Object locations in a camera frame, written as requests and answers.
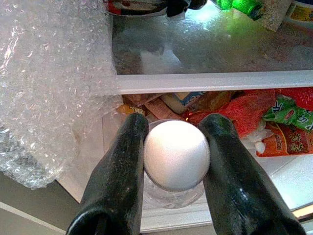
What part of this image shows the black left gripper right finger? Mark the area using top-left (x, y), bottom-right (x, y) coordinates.
top-left (197, 113), bottom-right (308, 235)

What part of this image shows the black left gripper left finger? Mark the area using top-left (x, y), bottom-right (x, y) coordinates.
top-left (66, 113), bottom-right (150, 235)

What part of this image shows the white egg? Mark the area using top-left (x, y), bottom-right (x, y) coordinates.
top-left (143, 119), bottom-right (211, 192)

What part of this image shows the glass fridge shelf white trim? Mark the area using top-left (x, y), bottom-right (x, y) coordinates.
top-left (111, 12), bottom-right (313, 95)

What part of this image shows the white refrigerator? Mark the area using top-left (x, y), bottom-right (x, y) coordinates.
top-left (55, 0), bottom-right (313, 235)

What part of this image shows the orange snack packet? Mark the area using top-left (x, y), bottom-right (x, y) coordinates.
top-left (255, 122), bottom-right (313, 158)

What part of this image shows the red mesh bag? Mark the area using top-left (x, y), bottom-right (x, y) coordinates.
top-left (187, 89), bottom-right (277, 139)

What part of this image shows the brown cardboard carton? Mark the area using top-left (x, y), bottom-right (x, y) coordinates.
top-left (122, 94), bottom-right (178, 119)

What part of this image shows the green snack packet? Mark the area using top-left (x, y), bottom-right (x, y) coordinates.
top-left (263, 96), bottom-right (313, 133)

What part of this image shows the blue white printed box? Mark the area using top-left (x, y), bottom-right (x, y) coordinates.
top-left (160, 91), bottom-right (207, 115)

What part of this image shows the clear bubble wrap sheet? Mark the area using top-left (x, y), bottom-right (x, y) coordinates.
top-left (0, 0), bottom-right (123, 190)

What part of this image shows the red printed packet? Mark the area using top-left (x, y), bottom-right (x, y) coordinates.
top-left (105, 0), bottom-right (169, 16)

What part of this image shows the beige speckled packet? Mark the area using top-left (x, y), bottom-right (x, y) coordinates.
top-left (261, 0), bottom-right (293, 32)

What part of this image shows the green plastic bottle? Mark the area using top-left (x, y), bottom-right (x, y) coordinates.
top-left (215, 0), bottom-right (264, 21)

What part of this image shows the yellow printed packet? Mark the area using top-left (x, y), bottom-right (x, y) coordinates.
top-left (288, 0), bottom-right (313, 25)

